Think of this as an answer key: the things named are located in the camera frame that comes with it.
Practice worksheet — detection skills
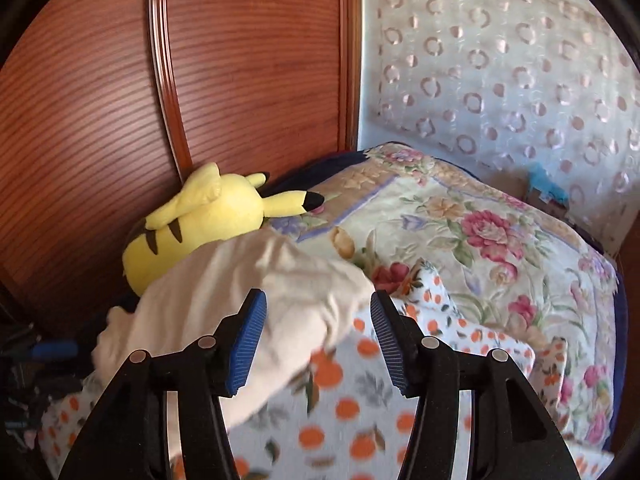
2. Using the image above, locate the beige printed t-shirt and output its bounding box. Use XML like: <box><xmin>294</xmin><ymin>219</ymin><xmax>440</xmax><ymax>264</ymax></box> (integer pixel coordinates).
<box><xmin>92</xmin><ymin>226</ymin><xmax>377</xmax><ymax>430</ymax></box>

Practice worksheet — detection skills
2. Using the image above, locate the orange print white blanket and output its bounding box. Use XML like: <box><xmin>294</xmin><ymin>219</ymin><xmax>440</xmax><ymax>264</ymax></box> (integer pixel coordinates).
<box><xmin>37</xmin><ymin>259</ymin><xmax>616</xmax><ymax>480</ymax></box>

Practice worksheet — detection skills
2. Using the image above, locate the yellow pikachu plush toy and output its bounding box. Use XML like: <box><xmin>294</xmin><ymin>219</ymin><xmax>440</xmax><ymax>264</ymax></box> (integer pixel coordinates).
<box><xmin>122</xmin><ymin>162</ymin><xmax>324</xmax><ymax>296</ymax></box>

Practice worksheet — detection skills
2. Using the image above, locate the blue item behind bed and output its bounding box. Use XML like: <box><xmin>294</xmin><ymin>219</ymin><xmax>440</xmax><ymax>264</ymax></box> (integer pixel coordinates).
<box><xmin>527</xmin><ymin>164</ymin><xmax>570</xmax><ymax>208</ymax></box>

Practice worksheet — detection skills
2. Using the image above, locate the red wooden louvered wardrobe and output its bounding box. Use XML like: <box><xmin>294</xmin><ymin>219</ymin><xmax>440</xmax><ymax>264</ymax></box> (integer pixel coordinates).
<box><xmin>1</xmin><ymin>0</ymin><xmax>361</xmax><ymax>338</ymax></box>

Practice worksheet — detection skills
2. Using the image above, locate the circle pattern sheer curtain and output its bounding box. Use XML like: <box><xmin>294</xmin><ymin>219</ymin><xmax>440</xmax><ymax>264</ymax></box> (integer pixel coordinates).
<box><xmin>358</xmin><ymin>0</ymin><xmax>639</xmax><ymax>254</ymax></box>

